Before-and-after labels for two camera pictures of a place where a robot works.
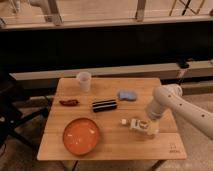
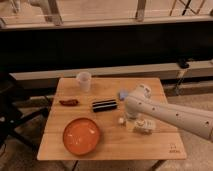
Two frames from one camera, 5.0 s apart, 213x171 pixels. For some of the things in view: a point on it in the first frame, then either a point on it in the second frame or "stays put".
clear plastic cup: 84,78 stays put
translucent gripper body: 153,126 → 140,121
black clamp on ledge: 183,65 stays put
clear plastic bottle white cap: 150,127 stays put
